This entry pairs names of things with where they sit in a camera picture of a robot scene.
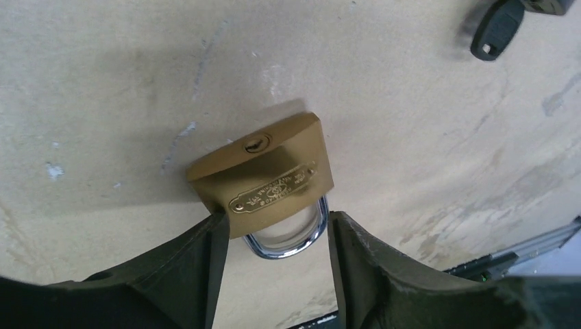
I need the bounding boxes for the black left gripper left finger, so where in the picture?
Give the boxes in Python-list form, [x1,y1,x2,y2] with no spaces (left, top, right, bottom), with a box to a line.
[1,214,230,328]

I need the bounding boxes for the large brass padlock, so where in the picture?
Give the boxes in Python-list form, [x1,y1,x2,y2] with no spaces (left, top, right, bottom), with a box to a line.
[186,112,334,260]

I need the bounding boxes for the black-headed silver key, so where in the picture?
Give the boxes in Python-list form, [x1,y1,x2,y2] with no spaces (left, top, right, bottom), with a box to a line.
[470,0,525,62]

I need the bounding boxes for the aluminium frame rail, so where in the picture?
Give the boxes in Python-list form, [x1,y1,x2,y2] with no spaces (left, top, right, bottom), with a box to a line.
[482,216,580,280]

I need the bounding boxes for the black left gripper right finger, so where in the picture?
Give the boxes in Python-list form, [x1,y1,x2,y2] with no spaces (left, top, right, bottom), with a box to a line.
[327,212,580,328]

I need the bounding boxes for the black padlock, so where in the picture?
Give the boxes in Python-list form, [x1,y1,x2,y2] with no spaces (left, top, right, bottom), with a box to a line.
[521,0,575,16]

